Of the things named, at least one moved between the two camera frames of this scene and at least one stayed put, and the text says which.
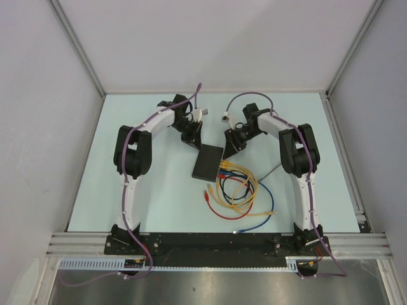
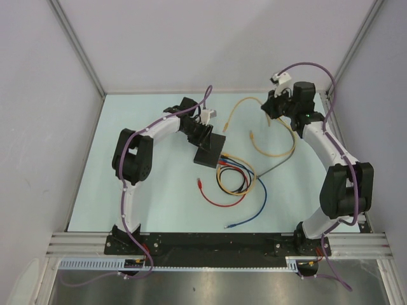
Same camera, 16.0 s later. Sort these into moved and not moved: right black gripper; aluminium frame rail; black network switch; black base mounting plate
Moved: black network switch; right black gripper
Not moved: black base mounting plate; aluminium frame rail
